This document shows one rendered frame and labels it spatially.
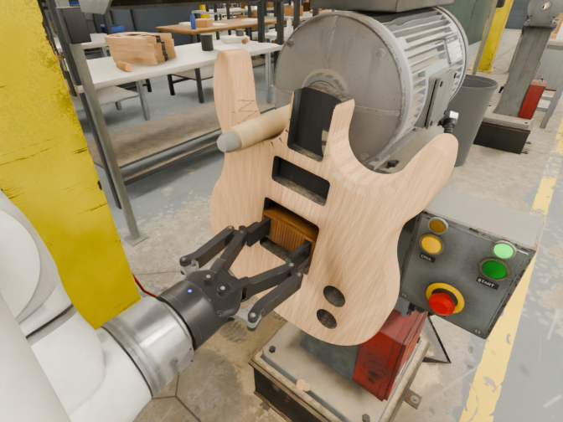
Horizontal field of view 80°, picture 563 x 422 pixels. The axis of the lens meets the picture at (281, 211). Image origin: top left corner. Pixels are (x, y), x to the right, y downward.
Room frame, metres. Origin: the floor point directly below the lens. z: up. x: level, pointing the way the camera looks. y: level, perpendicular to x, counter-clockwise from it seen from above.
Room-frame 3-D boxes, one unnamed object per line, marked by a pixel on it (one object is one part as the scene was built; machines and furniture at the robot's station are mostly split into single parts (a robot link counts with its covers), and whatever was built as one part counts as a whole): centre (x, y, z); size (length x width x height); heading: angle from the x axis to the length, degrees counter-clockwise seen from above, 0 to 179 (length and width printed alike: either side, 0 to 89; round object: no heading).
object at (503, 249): (0.35, -0.31, 1.11); 0.03 x 0.01 x 0.03; 51
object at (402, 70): (0.71, -0.20, 1.25); 0.41 x 0.27 x 0.26; 141
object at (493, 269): (0.36, -0.31, 1.07); 0.03 x 0.01 x 0.03; 51
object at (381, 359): (0.66, -0.36, 0.49); 0.25 x 0.12 x 0.37; 141
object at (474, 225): (0.49, -0.33, 0.99); 0.24 x 0.21 x 0.26; 141
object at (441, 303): (0.38, -0.27, 0.98); 0.04 x 0.04 x 0.04; 51
